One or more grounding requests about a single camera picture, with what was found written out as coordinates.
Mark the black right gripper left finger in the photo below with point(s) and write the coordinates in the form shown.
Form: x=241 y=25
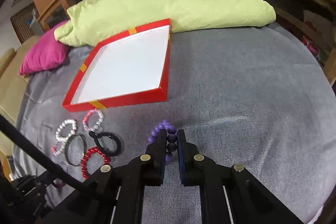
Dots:
x=149 y=168

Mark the silver metal bangle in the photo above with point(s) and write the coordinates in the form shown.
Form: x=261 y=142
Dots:
x=75 y=149

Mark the grey blanket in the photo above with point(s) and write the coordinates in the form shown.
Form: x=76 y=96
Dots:
x=251 y=95

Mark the wooden side table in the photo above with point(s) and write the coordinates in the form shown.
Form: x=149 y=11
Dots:
x=313 y=22

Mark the light green folded quilt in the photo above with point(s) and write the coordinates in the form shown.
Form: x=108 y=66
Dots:
x=92 y=21

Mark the beige leather sofa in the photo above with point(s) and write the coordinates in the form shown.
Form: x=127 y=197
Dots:
x=12 y=85

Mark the red shallow box lid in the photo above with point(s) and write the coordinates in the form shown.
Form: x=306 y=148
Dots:
x=129 y=68

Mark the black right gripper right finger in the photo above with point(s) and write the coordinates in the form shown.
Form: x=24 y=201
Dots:
x=196 y=169

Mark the magenta pillow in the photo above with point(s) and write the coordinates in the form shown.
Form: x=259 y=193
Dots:
x=46 y=54

